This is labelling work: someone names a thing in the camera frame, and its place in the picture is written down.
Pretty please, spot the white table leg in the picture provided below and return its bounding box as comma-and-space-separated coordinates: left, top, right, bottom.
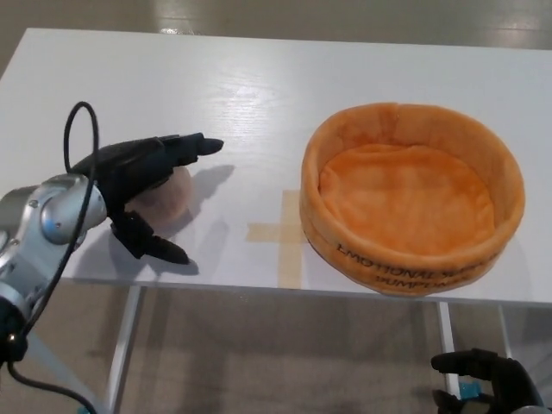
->
437, 301, 461, 389
103, 285, 143, 414
499, 304, 515, 360

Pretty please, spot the beige masking tape strip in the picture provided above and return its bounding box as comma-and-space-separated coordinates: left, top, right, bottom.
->
278, 189, 305, 288
246, 223, 308, 244

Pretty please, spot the pink round plush toy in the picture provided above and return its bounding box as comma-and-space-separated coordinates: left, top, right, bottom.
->
128, 166, 193, 228

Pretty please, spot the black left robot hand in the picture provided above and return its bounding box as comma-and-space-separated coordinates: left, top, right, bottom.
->
71, 132, 225, 265

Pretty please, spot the blue-grey metal frame bar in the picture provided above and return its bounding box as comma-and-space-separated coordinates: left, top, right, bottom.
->
23, 334, 107, 414

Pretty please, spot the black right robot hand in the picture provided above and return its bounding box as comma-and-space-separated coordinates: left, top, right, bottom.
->
430, 348, 543, 414

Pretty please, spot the orange plush round plate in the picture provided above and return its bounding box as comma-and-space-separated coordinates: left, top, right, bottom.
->
300, 101, 526, 298

